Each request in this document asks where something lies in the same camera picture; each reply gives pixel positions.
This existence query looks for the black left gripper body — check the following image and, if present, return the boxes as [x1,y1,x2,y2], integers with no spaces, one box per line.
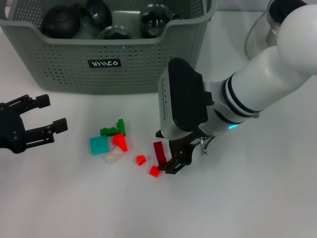
[0,103,27,155]

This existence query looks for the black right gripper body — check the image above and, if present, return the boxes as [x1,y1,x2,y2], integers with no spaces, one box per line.
[169,134,201,166]

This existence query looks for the dark red long brick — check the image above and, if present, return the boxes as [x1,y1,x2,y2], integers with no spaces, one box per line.
[153,141,167,168]

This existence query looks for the small red square brick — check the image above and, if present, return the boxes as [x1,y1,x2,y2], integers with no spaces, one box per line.
[149,165,161,179]

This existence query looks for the glass teacup with black handle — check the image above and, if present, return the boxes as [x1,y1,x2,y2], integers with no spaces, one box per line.
[81,0,113,33]
[138,3,183,39]
[99,25,133,40]

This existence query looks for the grey-green perforated storage bin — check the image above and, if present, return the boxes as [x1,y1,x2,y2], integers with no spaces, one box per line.
[0,0,218,95]

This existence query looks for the orange-red wedge toy brick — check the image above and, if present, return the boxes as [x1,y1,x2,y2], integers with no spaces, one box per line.
[111,133,129,152]

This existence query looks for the teal square toy plate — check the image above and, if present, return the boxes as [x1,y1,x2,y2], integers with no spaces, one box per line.
[89,135,110,156]

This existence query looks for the dark green toy brick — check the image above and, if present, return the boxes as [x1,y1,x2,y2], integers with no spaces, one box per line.
[100,126,119,136]

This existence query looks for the white toy brick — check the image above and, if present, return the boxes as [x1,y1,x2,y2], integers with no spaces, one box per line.
[103,146,124,164]

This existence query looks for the dark clay teapot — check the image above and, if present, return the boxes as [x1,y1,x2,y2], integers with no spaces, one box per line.
[41,3,82,39]

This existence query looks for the right gripper cable with connectors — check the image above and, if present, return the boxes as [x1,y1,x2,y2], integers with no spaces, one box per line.
[199,135,215,156]

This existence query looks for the glass pitcher with black handle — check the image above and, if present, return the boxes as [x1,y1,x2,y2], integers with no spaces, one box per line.
[244,0,293,60]

